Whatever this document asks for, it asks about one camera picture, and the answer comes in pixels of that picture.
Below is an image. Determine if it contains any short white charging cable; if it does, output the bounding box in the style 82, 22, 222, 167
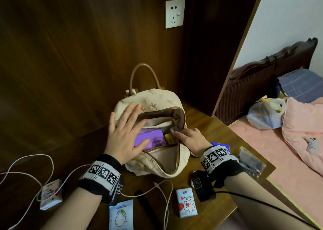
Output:
154, 179, 174, 230

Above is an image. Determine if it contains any right black marker wristband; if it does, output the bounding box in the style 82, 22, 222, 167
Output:
201, 145, 245, 187

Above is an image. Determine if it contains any person's right forearm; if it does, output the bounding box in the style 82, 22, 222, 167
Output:
224, 170, 321, 230

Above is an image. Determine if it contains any person's right hand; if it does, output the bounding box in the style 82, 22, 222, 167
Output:
174, 127, 213, 157

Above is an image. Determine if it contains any translucent plastic shopping bag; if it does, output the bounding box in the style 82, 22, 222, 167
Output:
247, 95, 287, 130

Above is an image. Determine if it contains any blue white wet wipe pack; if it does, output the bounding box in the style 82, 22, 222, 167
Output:
109, 199, 134, 230

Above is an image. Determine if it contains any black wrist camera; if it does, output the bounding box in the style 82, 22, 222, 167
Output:
101, 179, 124, 205
190, 170, 216, 202

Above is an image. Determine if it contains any blue packet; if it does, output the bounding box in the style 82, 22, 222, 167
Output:
211, 142, 230, 152

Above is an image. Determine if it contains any person's left hand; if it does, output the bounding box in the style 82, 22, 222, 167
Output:
104, 104, 151, 165

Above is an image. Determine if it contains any long white charging cable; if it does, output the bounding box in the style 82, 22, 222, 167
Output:
0, 153, 160, 230

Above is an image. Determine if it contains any small cartoon tissue pack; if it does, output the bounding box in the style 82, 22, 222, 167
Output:
40, 179, 63, 211

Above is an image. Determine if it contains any small yellow box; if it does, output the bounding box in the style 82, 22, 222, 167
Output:
164, 133, 177, 146

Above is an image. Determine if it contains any cream patterned backpack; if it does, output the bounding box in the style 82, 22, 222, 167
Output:
113, 63, 190, 179

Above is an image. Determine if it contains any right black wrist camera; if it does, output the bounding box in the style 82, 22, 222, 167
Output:
190, 170, 216, 202

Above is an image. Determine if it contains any cat print tissue pack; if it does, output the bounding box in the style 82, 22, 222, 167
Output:
176, 187, 198, 219

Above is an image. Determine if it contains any dark wooden shelf cabinet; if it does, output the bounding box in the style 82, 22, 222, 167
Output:
185, 0, 267, 117

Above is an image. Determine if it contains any left black marker wristband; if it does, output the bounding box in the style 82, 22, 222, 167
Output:
77, 153, 124, 196

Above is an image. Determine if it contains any black marker wristband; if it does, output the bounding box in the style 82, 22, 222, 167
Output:
201, 145, 245, 187
77, 153, 124, 196

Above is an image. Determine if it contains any clear plastic bag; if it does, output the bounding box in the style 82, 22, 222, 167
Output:
238, 146, 267, 180

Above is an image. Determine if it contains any blue checkered pillow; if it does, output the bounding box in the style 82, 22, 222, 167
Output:
277, 68, 323, 104

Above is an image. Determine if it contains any person's left forearm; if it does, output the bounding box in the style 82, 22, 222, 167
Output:
39, 187, 103, 230

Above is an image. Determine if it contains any black stick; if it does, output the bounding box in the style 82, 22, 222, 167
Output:
134, 190, 162, 230

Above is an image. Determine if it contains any pink bed sheet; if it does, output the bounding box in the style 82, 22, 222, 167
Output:
228, 116, 323, 225

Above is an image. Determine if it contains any dark carved bed headboard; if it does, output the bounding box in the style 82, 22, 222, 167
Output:
215, 37, 318, 126

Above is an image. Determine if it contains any pink quilt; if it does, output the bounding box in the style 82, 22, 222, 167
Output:
281, 97, 323, 176

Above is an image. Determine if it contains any right black camera cable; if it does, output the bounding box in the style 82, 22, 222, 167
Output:
214, 191, 321, 230

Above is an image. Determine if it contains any small purple pad pack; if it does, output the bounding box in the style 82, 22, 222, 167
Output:
133, 128, 168, 151

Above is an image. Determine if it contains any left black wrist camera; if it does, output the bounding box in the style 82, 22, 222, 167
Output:
101, 179, 124, 205

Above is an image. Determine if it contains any white wall socket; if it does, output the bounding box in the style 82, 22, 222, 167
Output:
165, 0, 186, 29

